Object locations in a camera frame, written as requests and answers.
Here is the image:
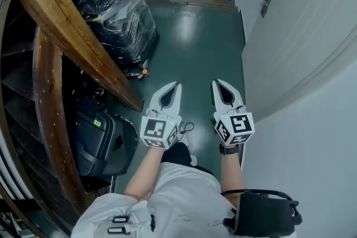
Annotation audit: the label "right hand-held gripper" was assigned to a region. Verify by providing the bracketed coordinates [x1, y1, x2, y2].
[211, 79, 256, 148]

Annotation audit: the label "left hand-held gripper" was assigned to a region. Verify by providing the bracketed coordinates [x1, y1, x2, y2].
[139, 80, 184, 150]

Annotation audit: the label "black shoulder bag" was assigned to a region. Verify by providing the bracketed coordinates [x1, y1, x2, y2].
[221, 188, 303, 238]

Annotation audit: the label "person's right forearm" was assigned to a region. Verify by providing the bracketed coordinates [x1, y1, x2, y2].
[221, 152, 247, 196]

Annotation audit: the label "person's left forearm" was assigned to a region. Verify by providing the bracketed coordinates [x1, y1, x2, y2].
[123, 146, 166, 201]

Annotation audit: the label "white door with metal handle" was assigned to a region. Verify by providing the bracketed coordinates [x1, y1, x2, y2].
[234, 0, 357, 121]

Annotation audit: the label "black wristwatch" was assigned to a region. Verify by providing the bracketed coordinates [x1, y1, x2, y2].
[219, 144, 241, 156]

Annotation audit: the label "person's black trousers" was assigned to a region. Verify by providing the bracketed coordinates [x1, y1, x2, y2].
[161, 142, 217, 176]

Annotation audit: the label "black hard case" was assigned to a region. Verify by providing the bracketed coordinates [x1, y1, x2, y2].
[73, 108, 138, 178]

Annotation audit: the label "plastic-wrapped black pallet load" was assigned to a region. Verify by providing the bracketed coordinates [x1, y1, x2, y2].
[74, 0, 160, 65]

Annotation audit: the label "person's white shirt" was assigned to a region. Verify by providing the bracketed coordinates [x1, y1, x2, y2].
[71, 161, 238, 238]

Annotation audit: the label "stack of wooden planks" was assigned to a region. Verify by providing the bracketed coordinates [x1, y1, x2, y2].
[186, 0, 239, 11]

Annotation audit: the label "brown wooden staircase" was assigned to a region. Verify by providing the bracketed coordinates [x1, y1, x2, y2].
[0, 0, 144, 238]

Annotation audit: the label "black wrist lanyard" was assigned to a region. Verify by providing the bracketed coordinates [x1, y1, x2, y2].
[179, 122, 195, 135]

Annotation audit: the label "gray backpack strap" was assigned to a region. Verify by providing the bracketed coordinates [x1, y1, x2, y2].
[107, 202, 156, 235]

